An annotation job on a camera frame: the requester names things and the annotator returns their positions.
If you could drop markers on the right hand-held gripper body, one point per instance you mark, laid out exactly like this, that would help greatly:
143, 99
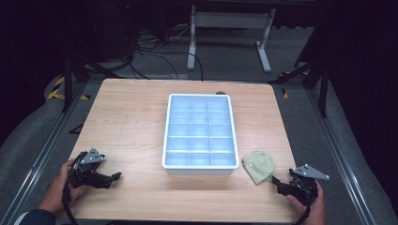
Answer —
305, 187

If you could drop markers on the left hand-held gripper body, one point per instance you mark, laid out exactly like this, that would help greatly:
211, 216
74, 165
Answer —
84, 175

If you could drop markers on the light green cloth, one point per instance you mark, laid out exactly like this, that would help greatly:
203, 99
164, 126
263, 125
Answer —
259, 167

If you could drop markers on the white compartment tray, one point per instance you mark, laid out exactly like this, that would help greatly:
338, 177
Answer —
200, 134

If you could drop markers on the person's right hand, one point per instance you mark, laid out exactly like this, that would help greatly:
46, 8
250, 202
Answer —
316, 212

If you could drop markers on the person's left hand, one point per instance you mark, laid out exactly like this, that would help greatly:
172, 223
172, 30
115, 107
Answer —
58, 190

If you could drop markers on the yellow black floor tape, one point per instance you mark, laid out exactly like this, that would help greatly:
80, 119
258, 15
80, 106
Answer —
58, 90
285, 93

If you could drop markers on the black metal stand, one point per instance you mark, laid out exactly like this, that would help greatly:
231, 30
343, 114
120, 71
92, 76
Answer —
322, 84
69, 81

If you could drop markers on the grey metal floor rail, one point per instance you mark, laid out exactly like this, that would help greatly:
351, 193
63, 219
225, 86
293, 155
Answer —
40, 156
339, 156

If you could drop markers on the white metal table frame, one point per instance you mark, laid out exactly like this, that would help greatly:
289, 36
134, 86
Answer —
230, 19

